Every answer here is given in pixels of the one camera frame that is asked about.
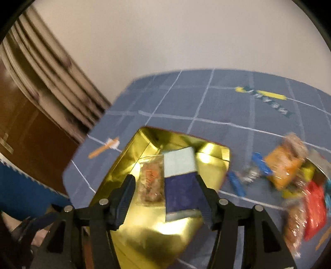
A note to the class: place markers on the orange snack packet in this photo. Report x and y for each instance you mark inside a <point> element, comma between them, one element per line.
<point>283,168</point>

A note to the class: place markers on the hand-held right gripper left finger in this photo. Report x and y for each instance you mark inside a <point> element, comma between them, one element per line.
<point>124,204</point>

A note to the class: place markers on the light blue snack packet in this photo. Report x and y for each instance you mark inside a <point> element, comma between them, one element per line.
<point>328,201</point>

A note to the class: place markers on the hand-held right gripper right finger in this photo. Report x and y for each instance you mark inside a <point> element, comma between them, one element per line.
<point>205,207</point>

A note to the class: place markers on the brownish clear snack packet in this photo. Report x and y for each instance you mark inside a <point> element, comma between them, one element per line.
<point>294,143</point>

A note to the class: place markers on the gold-lined maroon box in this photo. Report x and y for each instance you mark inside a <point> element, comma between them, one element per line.
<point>144,240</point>

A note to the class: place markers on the blue checked cloth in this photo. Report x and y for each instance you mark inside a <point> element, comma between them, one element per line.
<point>206,108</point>

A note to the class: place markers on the red snack packet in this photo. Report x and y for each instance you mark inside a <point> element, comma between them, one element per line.
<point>314,209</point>

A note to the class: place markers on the clear packet of brown snacks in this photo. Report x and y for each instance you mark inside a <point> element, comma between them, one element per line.
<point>150,181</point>

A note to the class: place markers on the yellow snack packet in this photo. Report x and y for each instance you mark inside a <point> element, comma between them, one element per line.
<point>306,176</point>

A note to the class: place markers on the dark blue snack packet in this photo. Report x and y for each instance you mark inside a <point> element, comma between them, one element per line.
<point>181,191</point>

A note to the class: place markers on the long clear packet brown snacks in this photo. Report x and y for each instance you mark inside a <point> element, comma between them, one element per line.
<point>293,230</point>

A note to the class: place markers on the beige moulded door frame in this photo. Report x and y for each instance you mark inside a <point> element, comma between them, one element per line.
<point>54,75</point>

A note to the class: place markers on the brown wooden door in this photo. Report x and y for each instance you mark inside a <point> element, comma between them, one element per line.
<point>33,134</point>

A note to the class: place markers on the orange tape strip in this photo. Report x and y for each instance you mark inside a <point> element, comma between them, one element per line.
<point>99,152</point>

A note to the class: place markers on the white paper label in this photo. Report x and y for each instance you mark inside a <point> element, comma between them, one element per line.
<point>113,142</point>

